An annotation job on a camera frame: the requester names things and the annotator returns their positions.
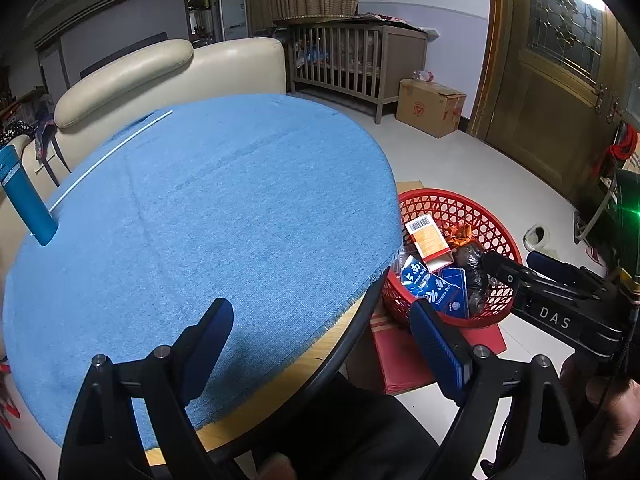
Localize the black plastic bag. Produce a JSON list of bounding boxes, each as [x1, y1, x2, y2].
[[454, 240, 489, 316]]

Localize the orange wrapper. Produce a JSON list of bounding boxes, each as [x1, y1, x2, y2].
[[446, 223, 474, 249]]

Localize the red white medicine box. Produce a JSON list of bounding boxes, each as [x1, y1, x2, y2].
[[405, 214, 454, 273]]

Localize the torn blue foil wrapper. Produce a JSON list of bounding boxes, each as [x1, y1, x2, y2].
[[399, 256, 454, 311]]

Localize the blue toothpaste box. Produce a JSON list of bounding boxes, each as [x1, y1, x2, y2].
[[439, 266, 470, 320]]

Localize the red plastic trash basket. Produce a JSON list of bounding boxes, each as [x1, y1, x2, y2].
[[398, 188, 522, 328]]

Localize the person's right hand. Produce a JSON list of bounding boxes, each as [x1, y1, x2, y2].
[[560, 353, 639, 458]]

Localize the white slipper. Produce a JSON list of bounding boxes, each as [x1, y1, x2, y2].
[[523, 223, 550, 252]]

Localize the cardboard box by door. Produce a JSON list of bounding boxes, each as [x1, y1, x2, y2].
[[396, 79, 466, 139]]

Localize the wooden door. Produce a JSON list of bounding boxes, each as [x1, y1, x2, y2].
[[470, 0, 632, 204]]

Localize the blue table cloth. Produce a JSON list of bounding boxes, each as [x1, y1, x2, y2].
[[2, 94, 401, 442]]

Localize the teal thermos bottle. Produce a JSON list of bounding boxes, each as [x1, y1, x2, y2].
[[1, 144, 58, 246]]

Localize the wooden baby crib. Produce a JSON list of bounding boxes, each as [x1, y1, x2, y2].
[[276, 13, 439, 124]]

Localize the white thin rod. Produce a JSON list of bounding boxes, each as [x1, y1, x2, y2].
[[48, 110, 174, 214]]

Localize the dark clothes on sofa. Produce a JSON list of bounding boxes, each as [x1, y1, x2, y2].
[[1, 87, 70, 186]]

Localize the cream leather sofa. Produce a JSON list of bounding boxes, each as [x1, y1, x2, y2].
[[0, 36, 288, 281]]

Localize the white air conditioner unit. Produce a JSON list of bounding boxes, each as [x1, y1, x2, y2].
[[217, 0, 250, 41]]

